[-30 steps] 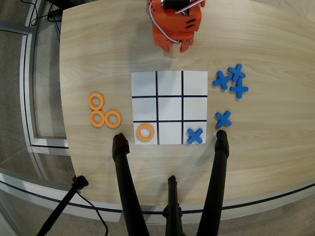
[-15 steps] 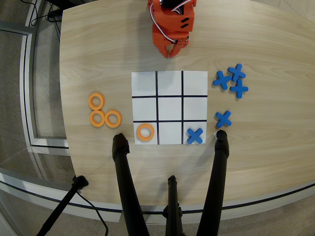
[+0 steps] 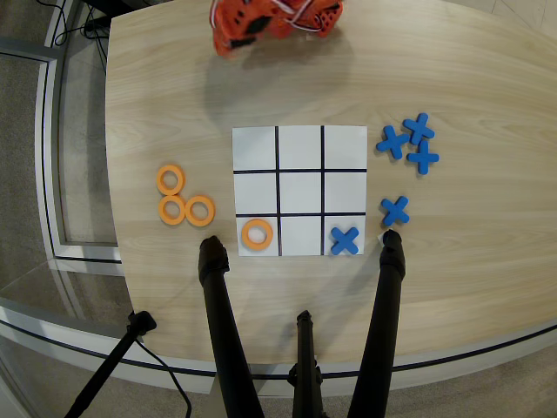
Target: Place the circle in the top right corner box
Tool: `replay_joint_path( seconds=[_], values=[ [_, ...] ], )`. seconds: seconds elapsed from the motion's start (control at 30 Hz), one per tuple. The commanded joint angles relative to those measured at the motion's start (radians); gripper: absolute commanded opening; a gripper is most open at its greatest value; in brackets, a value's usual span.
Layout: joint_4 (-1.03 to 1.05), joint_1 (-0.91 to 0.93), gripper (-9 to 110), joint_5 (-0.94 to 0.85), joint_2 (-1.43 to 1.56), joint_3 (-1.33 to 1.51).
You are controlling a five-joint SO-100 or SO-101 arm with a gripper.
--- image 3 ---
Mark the short black tripod leg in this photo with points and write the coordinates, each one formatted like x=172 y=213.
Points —
x=306 y=366

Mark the white tic-tac-toe grid paper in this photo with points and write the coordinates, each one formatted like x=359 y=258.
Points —
x=300 y=191

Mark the grey metal floor frame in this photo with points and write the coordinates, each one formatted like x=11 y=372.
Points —
x=48 y=152

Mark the blue foam cross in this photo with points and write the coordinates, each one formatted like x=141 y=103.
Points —
x=393 y=143
x=395 y=211
x=422 y=157
x=345 y=240
x=418 y=128

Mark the thin black stand pole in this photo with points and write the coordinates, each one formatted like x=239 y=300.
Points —
x=109 y=366

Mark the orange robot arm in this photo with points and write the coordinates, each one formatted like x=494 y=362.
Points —
x=243 y=22

